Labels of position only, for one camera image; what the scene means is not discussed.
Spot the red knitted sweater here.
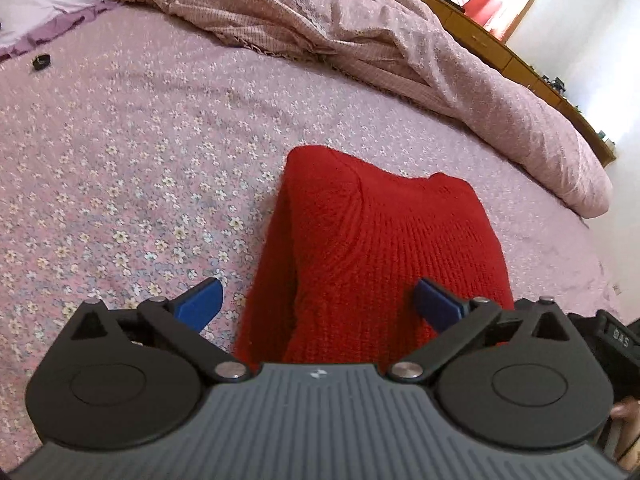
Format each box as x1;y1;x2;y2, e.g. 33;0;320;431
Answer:
234;145;514;367

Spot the pink floral bed sheet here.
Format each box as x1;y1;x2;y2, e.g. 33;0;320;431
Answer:
1;6;620;469

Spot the white purple pillow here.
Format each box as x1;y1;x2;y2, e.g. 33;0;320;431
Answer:
1;0;118;61

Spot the person's hand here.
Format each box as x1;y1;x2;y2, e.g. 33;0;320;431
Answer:
611;398;640;471

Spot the small black object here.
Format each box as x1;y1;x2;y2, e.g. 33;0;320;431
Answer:
32;54;51;72

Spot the pink rolled duvet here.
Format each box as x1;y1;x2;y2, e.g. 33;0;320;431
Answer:
64;0;614;220

